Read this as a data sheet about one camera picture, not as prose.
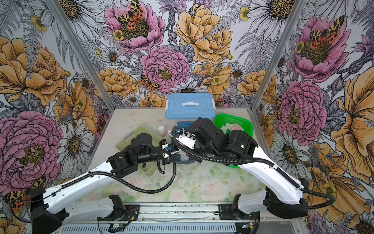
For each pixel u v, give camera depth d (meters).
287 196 0.37
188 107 1.00
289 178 0.37
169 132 1.00
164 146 0.59
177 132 0.45
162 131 1.00
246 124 1.02
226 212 0.74
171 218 0.74
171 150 0.53
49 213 0.40
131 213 0.75
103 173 0.47
